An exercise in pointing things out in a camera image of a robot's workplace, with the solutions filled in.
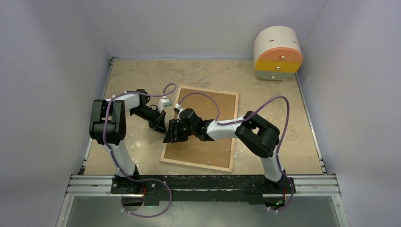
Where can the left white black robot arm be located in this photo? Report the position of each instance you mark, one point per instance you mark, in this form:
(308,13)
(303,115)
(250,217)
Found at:
(107,126)

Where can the wooden picture frame with glass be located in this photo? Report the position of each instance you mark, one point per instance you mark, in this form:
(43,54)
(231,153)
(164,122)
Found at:
(202,129)

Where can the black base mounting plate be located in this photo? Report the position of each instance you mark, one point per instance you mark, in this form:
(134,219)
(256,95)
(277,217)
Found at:
(253,189)

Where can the round mini drawer cabinet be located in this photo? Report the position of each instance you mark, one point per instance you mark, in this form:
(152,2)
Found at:
(277,54)

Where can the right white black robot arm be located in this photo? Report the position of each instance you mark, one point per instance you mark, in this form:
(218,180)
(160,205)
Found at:
(259,135)

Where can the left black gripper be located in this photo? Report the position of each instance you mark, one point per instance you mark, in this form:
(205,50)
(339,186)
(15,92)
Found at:
(158,123)

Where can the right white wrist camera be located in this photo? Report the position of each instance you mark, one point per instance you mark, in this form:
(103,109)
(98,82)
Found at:
(178,108)

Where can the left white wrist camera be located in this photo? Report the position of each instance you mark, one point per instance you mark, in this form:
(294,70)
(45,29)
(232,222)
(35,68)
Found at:
(163,103)

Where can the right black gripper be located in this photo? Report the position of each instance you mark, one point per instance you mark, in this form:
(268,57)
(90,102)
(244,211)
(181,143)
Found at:
(171,137)

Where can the aluminium rail bar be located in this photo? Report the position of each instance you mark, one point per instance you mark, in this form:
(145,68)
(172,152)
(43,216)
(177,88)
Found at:
(305,185)

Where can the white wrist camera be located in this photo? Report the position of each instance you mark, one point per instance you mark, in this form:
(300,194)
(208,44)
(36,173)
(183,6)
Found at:
(163,103)
(178,108)

